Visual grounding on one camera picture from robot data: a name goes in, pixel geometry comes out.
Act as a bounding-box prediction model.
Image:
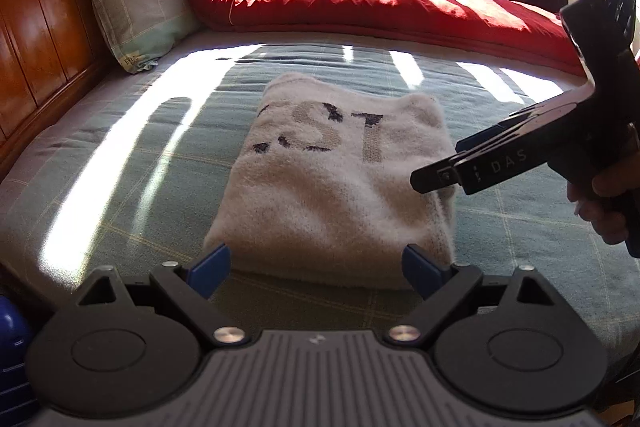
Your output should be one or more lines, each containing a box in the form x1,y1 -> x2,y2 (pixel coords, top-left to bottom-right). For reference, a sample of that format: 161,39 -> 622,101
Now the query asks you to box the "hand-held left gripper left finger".
60,243 -> 251,349

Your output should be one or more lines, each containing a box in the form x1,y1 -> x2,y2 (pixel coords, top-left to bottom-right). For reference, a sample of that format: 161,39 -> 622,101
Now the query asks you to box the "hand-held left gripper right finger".
384,243 -> 571,349

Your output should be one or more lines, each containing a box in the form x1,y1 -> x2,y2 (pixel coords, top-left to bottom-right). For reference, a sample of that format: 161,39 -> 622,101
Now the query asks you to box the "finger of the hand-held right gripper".
410,157 -> 466,194
455,88 -> 598,155

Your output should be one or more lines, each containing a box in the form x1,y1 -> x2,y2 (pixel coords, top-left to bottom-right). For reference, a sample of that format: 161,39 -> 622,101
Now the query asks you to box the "beige knit sweater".
202,73 -> 458,292

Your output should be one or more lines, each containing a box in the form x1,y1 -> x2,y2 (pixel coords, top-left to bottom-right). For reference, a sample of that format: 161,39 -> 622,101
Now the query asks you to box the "person's right hand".
567,123 -> 640,248

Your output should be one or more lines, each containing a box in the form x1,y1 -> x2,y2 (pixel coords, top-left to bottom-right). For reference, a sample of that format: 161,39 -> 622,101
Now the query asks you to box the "green plaid bed blanket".
0,29 -> 640,358

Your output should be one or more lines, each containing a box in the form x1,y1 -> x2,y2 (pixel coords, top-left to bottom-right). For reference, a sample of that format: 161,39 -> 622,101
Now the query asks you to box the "red duvet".
181,0 -> 588,78

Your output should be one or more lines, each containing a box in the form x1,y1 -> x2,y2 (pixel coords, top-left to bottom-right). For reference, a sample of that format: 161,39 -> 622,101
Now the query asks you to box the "blue plastic container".
0,296 -> 38,427

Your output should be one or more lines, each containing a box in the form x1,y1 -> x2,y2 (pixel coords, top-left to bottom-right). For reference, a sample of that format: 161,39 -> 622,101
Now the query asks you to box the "grey plaid pillow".
77,0 -> 208,74

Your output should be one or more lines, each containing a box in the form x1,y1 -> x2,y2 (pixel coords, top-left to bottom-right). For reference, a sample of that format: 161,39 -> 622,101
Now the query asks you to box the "red wooden headboard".
0,0 -> 206,180

